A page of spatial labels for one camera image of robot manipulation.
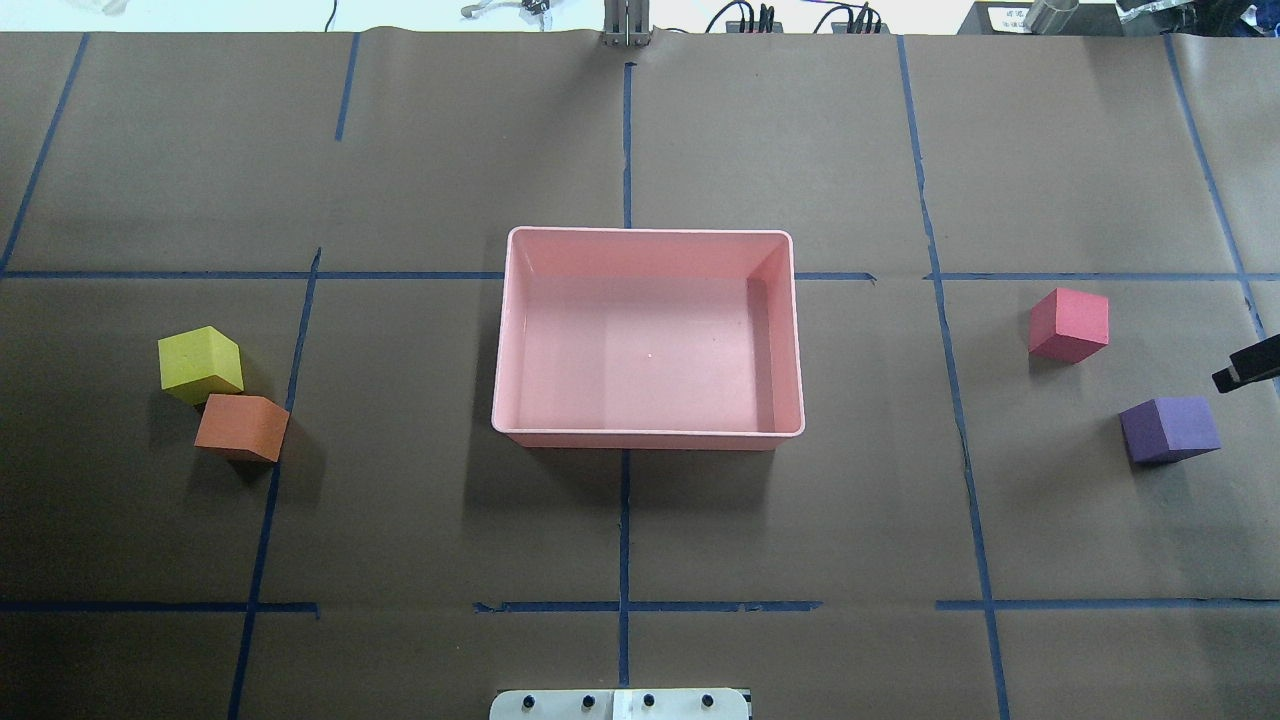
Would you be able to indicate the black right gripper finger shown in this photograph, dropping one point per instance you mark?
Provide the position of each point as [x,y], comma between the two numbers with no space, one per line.
[1253,364]

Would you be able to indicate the purple foam block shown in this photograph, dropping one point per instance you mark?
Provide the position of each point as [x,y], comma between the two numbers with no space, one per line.
[1169,429]

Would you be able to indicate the orange foam block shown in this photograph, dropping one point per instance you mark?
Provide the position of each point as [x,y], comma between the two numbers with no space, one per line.
[243,428]

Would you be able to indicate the pink plastic bin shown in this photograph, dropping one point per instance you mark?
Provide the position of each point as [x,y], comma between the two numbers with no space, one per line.
[663,339]

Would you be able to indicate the red foam block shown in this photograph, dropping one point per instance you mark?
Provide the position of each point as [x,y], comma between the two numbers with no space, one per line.
[1069,325]

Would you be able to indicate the yellow foam block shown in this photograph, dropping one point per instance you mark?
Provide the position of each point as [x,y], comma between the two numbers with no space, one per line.
[196,364]

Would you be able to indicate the aluminium frame post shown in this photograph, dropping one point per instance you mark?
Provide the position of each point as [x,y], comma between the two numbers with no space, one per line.
[626,23]

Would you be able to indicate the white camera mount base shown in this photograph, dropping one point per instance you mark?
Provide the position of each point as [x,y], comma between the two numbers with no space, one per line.
[623,703]

